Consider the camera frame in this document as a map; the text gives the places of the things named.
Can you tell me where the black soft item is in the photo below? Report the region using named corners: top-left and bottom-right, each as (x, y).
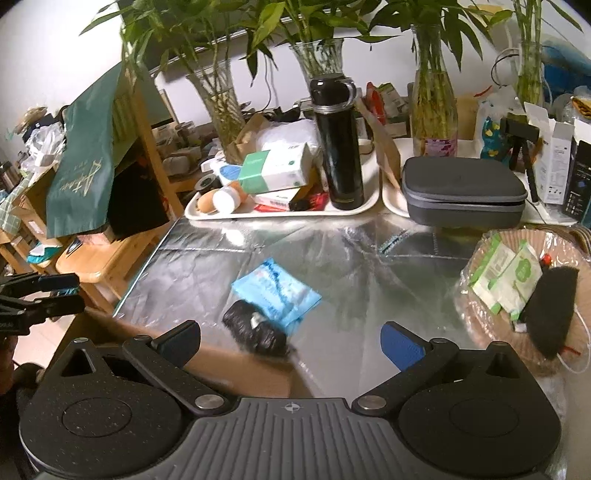
top-left (222, 300), bottom-right (290, 358)

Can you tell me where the blue wet wipes pack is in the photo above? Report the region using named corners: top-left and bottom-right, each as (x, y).
top-left (231, 258), bottom-right (322, 336)

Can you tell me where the wooden chair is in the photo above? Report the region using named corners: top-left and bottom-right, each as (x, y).
top-left (56, 64), bottom-right (183, 313)

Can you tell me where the green wipes pack in basket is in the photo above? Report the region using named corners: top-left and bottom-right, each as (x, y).
top-left (469, 232), bottom-right (542, 322)

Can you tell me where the woven basket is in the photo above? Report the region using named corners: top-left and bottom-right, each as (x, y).
top-left (454, 228), bottom-right (590, 376)

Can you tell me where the orange white pill bottle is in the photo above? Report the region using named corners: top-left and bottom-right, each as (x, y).
top-left (197, 181), bottom-right (247, 214)

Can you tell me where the green hanging cloth bag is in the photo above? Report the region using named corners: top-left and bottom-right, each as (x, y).
top-left (46, 64), bottom-right (122, 238)

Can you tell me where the black tape roll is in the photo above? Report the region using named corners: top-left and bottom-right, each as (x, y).
top-left (194, 173), bottom-right (222, 195)

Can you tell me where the grey zippered hard case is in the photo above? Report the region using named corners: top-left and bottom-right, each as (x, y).
top-left (402, 156), bottom-right (528, 230)

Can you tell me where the white plastic tray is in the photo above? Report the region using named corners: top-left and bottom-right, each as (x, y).
top-left (184, 149), bottom-right (381, 222)

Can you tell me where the brown paper bag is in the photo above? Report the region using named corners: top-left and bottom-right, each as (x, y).
top-left (356, 98), bottom-right (402, 189)

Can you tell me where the green white tissue box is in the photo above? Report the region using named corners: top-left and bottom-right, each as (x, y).
top-left (238, 143), bottom-right (312, 194)

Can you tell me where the white product box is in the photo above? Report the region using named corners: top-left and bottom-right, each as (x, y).
top-left (524, 102), bottom-right (574, 205)

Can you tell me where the black thermos bottle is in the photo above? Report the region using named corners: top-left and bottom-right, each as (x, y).
top-left (310, 73), bottom-right (365, 211)

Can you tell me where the left glass vase bamboo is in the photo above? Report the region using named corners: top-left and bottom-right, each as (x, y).
top-left (82, 0), bottom-right (249, 164)

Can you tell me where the glass vase bamboo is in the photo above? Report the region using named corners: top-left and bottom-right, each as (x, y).
top-left (370, 1), bottom-right (493, 157)
top-left (82, 0), bottom-right (249, 164)
top-left (242, 1), bottom-right (392, 80)

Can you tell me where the far right bamboo vase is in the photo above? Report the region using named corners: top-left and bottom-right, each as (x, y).
top-left (511, 1), bottom-right (590, 106)

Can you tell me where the right glass vase bamboo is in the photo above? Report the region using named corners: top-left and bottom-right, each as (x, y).
top-left (370, 1), bottom-right (493, 157)

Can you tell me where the middle glass vase bamboo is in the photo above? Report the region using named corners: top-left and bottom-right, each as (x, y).
top-left (242, 1), bottom-right (392, 80)

